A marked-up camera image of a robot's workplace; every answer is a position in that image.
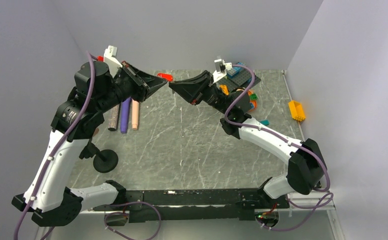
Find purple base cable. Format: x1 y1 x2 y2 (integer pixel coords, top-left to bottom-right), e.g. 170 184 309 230
103 201 162 240

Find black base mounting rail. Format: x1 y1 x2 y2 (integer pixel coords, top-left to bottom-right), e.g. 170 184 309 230
92 187 291 223

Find peach pink marker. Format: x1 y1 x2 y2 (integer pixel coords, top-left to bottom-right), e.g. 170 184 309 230
131 99 140 130

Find purple marker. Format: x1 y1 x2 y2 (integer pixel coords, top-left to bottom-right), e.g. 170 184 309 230
119 97 132 134

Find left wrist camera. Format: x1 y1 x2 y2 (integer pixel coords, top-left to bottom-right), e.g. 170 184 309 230
96 45 123 77

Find teal toy brick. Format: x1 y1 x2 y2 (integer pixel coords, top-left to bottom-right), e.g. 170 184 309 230
260 119 270 126

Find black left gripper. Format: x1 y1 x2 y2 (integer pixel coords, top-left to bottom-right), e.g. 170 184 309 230
96 61 168 114

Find grey brick baseplate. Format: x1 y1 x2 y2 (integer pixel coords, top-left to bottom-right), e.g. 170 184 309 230
217 68 252 92

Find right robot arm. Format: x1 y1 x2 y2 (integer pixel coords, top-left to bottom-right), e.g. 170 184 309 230
169 71 327 208

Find red key tag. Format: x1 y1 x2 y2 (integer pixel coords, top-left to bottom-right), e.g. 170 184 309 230
157 72 174 82

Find orange triangular toy piece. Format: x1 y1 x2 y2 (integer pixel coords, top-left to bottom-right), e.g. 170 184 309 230
219 84 230 96

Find silver glitter marker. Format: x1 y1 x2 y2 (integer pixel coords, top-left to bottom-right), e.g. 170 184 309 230
107 104 121 132

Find yellow toy bin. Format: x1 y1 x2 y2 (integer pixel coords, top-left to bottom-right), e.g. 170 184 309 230
288 100 306 122

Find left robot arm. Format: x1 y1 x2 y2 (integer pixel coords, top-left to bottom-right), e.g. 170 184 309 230
12 61 166 227

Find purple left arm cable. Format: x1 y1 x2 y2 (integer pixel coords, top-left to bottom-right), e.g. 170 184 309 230
13 51 97 240

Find blue toy bricks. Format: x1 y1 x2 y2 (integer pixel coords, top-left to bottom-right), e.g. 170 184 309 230
226 66 245 79

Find black round microphone stand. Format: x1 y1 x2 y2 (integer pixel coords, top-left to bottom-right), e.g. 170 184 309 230
79 139 119 174

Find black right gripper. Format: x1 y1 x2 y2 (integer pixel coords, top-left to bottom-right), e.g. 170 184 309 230
169 70 231 116

